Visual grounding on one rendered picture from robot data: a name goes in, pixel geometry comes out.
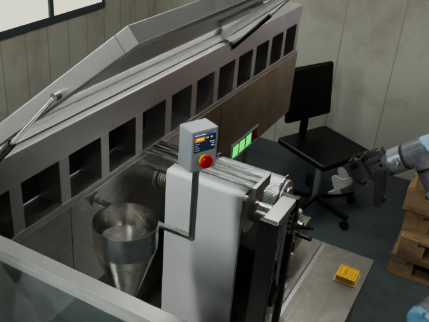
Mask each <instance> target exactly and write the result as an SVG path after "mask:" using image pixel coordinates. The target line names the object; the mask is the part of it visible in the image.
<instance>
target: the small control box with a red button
mask: <svg viewBox="0 0 429 322"><path fill-rule="evenodd" d="M217 138H218V126H217V125H215V124H214V123H212V122H211V121H210V120H208V119H206V118H204V119H198V120H195V121H191V122H187V123H183V124H180V131H179V156H178V164H179V165H180V166H181V167H183V168H184V169H186V170H187V171H188V172H189V173H193V172H196V171H199V170H203V169H207V168H209V167H212V166H215V161H216V147H217Z"/></svg>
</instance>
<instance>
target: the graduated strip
mask: <svg viewBox="0 0 429 322"><path fill-rule="evenodd" d="M325 246H326V244H323V243H320V245H319V246H318V248H317V250H316V251H315V252H314V254H313V256H312V257H311V259H310V260H309V262H308V263H307V265H306V266H305V268H304V270H303V271H302V272H301V274H300V276H299V277H298V279H297V281H296V282H295V283H294V285H293V287H292V288H291V290H290V291H289V293H288V295H287V296H286V297H285V299H284V301H283V302H282V309H281V313H280V318H281V316H282V314H283V313H284V311H285V310H286V308H287V306H288V305H289V303H290V301H291V300H292V298H293V297H294V295H295V294H296V292H297V290H298V289H299V287H300V285H301V284H302V282H303V281H304V279H305V277H306V276H307V275H308V272H309V271H310V270H311V268H312V266H313V265H314V263H315V262H316V260H317V258H318V257H319V255H320V253H321V252H322V250H323V249H324V247H325Z"/></svg>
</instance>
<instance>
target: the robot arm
mask: <svg viewBox="0 0 429 322"><path fill-rule="evenodd" d="M351 157H352V158H351V159H350V160H349V161H348V162H347V164H346V165H345V168H346V170H347V171H346V170H345V169H344V168H342V167H339V168H338V176H337V175H334V176H332V178H331V180H332V182H333V185H332V188H334V189H333V190H330V191H328V194H334V195H336V194H345V193H348V192H352V191H355V190H357V189H359V188H363V187H365V186H368V185H370V184H372V183H373V182H375V183H374V191H373V206H375V207H379V208H380V207H381V206H382V205H383V203H384V202H385V200H386V182H387V174H388V175H390V176H392V175H395V174H400V173H403V172H405V171H408V170H411V169H414V168H416V171H417V173H418V176H419V178H420V180H421V183H422V185H423V188H424V190H425V192H426V196H428V198H429V134H427V135H424V136H420V137H418V138H417V139H414V140H411V141H409V142H406V143H404V144H401V145H398V146H395V147H393V148H390V149H388V150H387V151H386V150H385V148H384V146H380V147H378V148H375V149H372V150H370V151H364V152H361V153H358V154H356V155H353V156H351ZM407 322H429V296H427V297H426V298H425V299H424V300H422V301H421V302H419V303H418V304H417V305H415V306H413V307H412V308H411V310H410V311H409V312H408V313H407Z"/></svg>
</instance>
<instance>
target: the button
mask: <svg viewBox="0 0 429 322"><path fill-rule="evenodd" d="M359 273H360V271H359V270H356V269H353V268H351V267H348V266H345V265H343V264H342V265H341V267H340V268H339V270H338V272H337V273H336V277H335V279H336V280H339V281H341V282H344V283H346V284H349V285H351V286H354V285H355V283H356V281H357V279H358V277H359Z"/></svg>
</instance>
